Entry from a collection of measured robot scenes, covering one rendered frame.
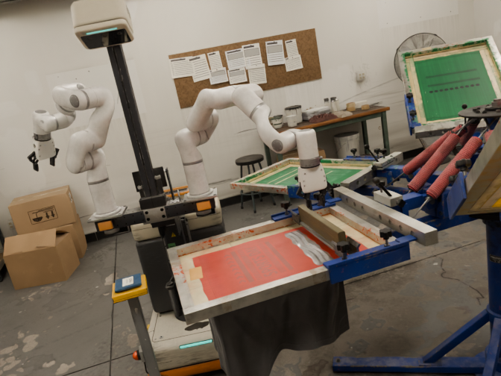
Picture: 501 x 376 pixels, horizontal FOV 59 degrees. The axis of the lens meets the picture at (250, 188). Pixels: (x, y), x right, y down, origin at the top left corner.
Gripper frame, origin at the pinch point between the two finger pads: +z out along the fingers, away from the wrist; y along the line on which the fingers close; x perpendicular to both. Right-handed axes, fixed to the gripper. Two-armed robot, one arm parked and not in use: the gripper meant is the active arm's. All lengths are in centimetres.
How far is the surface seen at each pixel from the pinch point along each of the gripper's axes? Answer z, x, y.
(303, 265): 16.6, 14.1, 13.7
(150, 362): 51, -9, 76
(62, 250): 85, -290, 158
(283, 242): 16.6, -10.1, 12.6
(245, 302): 15, 29, 39
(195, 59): -70, -380, -23
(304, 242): 16.2, -3.6, 5.9
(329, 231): 8.0, 11.3, 0.8
